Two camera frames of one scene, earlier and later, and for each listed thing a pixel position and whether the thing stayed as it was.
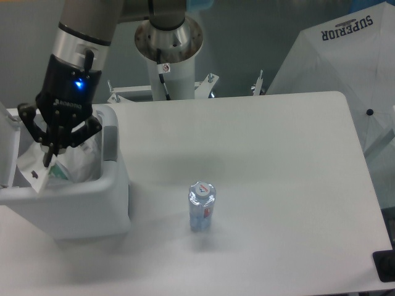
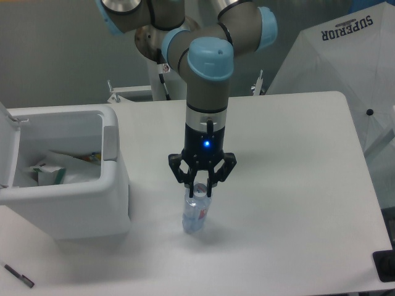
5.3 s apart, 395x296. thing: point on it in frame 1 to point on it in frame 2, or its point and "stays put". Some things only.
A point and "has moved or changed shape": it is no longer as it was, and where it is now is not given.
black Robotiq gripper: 66,95 to 203,151
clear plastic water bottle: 201,198 has moved or changed shape
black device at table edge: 384,263 stays put
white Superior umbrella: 352,53 stays put
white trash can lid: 10,133 stays put
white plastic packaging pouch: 79,164 has moved or changed shape
